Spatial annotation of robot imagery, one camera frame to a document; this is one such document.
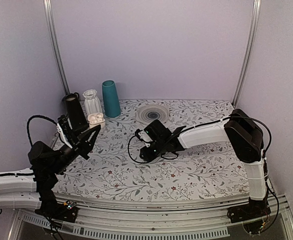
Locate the aluminium front rail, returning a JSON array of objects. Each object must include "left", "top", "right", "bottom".
[{"left": 8, "top": 194, "right": 293, "bottom": 240}]

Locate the white ribbed vase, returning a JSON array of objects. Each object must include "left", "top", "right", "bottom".
[{"left": 82, "top": 89, "right": 103, "bottom": 116}]

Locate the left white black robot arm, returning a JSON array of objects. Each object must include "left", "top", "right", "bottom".
[{"left": 0, "top": 125, "right": 101, "bottom": 222}]

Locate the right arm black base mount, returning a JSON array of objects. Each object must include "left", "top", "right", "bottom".
[{"left": 227, "top": 195, "right": 271, "bottom": 223}]

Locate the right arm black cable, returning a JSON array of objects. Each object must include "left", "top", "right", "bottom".
[{"left": 127, "top": 114, "right": 280, "bottom": 226}]

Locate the black cylindrical cup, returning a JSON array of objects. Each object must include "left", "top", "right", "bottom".
[{"left": 62, "top": 92, "right": 89, "bottom": 133}]

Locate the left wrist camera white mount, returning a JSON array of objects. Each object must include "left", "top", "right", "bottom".
[{"left": 56, "top": 115, "right": 73, "bottom": 149}]

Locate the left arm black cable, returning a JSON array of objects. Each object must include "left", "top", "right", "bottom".
[{"left": 26, "top": 114, "right": 60, "bottom": 148}]

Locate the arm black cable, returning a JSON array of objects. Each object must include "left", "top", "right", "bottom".
[
  {"left": 26, "top": 114, "right": 60, "bottom": 148},
  {"left": 127, "top": 114, "right": 280, "bottom": 226}
]

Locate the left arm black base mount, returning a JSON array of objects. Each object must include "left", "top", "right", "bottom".
[{"left": 34, "top": 197, "right": 79, "bottom": 223}]

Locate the aluminium frame post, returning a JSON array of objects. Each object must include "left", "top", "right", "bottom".
[
  {"left": 232, "top": 0, "right": 262, "bottom": 108},
  {"left": 43, "top": 0, "right": 70, "bottom": 95}
]

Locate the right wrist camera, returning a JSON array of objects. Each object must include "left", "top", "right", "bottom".
[{"left": 134, "top": 129, "right": 153, "bottom": 148}]

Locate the floral patterned table mat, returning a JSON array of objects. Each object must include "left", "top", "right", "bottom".
[{"left": 53, "top": 99, "right": 250, "bottom": 202}]

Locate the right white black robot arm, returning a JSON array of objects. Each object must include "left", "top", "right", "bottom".
[{"left": 134, "top": 109, "right": 270, "bottom": 218}]

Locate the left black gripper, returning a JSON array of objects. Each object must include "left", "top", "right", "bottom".
[{"left": 49, "top": 121, "right": 100, "bottom": 175}]

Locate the white earbuds charging case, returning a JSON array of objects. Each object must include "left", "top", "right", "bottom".
[{"left": 87, "top": 112, "right": 106, "bottom": 129}]

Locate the teal plastic cup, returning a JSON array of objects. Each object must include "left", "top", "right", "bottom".
[{"left": 102, "top": 79, "right": 121, "bottom": 118}]

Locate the right aluminium frame post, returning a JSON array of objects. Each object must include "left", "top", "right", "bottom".
[{"left": 232, "top": 0, "right": 262, "bottom": 108}]

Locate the translucent round plate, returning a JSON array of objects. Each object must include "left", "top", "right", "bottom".
[{"left": 136, "top": 104, "right": 170, "bottom": 125}]

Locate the left aluminium frame post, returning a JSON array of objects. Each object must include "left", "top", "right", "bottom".
[{"left": 43, "top": 0, "right": 70, "bottom": 95}]

